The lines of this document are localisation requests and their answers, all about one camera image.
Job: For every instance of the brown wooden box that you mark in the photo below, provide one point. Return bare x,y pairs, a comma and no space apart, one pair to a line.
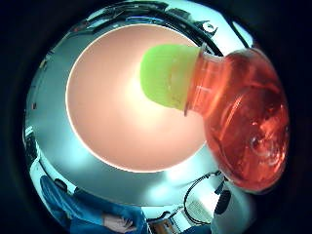
163,226

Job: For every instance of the white ribbed box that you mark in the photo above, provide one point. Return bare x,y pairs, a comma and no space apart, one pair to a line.
199,209

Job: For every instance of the red clear bottle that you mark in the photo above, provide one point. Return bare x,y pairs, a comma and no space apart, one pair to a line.
240,123

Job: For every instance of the black oblong device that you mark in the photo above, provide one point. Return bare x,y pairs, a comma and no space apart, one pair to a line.
222,202

